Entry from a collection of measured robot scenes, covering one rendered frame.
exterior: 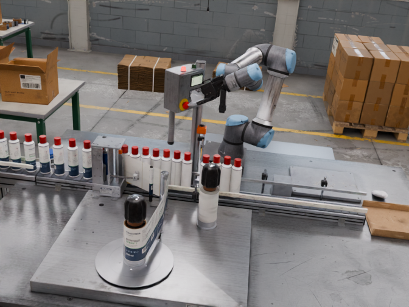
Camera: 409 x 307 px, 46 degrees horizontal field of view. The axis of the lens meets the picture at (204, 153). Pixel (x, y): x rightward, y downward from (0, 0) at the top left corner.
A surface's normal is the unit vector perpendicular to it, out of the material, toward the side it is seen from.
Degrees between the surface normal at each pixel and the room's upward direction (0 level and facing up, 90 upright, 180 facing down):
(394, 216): 0
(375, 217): 0
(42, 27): 90
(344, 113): 90
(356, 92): 90
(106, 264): 0
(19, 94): 89
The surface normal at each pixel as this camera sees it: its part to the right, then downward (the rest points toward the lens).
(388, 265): 0.07, -0.89
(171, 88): -0.66, 0.29
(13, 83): -0.03, 0.45
